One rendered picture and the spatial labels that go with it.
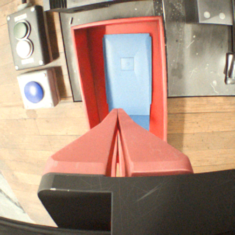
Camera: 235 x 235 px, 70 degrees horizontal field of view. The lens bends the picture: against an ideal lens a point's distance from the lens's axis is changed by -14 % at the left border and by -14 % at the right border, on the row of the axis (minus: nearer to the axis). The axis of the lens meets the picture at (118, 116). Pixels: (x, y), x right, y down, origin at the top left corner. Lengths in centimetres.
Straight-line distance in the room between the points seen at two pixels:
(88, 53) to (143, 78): 10
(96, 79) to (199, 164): 26
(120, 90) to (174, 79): 9
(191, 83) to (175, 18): 11
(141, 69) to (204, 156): 22
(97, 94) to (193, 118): 17
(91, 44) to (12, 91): 20
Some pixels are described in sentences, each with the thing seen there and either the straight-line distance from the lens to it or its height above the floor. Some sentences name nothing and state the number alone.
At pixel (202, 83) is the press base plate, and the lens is 33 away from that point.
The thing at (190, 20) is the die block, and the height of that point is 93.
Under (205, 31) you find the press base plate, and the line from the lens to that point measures 32.
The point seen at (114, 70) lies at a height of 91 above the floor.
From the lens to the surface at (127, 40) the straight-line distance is 30.
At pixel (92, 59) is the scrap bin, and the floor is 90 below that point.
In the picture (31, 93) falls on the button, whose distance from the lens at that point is 35.
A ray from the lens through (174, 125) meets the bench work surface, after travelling 35.
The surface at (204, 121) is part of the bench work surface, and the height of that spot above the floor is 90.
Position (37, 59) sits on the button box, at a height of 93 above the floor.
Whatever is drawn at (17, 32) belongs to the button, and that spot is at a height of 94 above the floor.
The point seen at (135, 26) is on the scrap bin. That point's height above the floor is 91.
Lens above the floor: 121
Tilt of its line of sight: 63 degrees down
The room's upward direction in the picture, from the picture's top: 161 degrees counter-clockwise
